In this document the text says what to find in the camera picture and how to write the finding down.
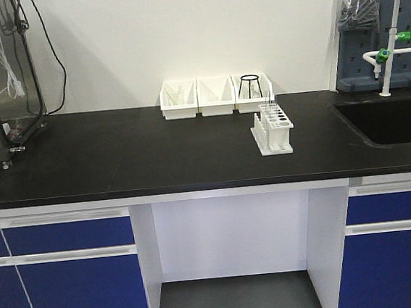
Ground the large clear test tube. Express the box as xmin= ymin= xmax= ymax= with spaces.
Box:
xmin=265 ymin=93 xmax=271 ymax=117

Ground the black power cable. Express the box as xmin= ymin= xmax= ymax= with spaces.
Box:
xmin=26 ymin=0 xmax=71 ymax=117

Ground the black wire tripod stand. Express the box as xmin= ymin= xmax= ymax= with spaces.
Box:
xmin=238 ymin=74 xmax=262 ymax=99

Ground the blue cabinet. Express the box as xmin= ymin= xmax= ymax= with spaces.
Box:
xmin=338 ymin=182 xmax=411 ymax=308
xmin=0 ymin=208 xmax=149 ymax=308

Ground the white left storage bin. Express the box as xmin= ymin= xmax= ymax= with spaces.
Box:
xmin=159 ymin=80 xmax=199 ymax=120

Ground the white storage bin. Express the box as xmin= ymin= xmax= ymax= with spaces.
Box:
xmin=231 ymin=72 xmax=275 ymax=113
xmin=159 ymin=80 xmax=199 ymax=120
xmin=196 ymin=76 xmax=236 ymax=117

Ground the white gooseneck lab faucet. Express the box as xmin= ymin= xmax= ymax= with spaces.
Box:
xmin=362 ymin=0 xmax=411 ymax=97

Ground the white right storage bin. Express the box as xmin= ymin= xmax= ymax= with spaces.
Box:
xmin=231 ymin=72 xmax=275 ymax=113

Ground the black lab sink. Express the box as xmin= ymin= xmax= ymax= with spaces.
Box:
xmin=335 ymin=98 xmax=411 ymax=145

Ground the small clear test tube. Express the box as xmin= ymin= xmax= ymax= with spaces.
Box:
xmin=269 ymin=94 xmax=275 ymax=112

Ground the blue cabinet right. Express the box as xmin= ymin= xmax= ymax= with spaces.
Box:
xmin=338 ymin=182 xmax=411 ymax=308

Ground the clear glass flask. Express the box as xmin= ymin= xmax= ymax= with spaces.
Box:
xmin=247 ymin=80 xmax=262 ymax=99

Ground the white test tube rack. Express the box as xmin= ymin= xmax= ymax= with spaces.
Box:
xmin=251 ymin=103 xmax=294 ymax=156

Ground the white middle storage bin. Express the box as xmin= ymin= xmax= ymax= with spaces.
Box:
xmin=196 ymin=76 xmax=236 ymax=117

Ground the clear glass beaker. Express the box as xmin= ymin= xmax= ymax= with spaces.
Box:
xmin=165 ymin=85 xmax=184 ymax=106

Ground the blue cabinet left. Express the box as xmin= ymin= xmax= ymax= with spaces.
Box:
xmin=0 ymin=208 xmax=149 ymax=308

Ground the blue-grey pegboard drying rack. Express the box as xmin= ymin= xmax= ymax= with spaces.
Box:
xmin=336 ymin=0 xmax=411 ymax=93

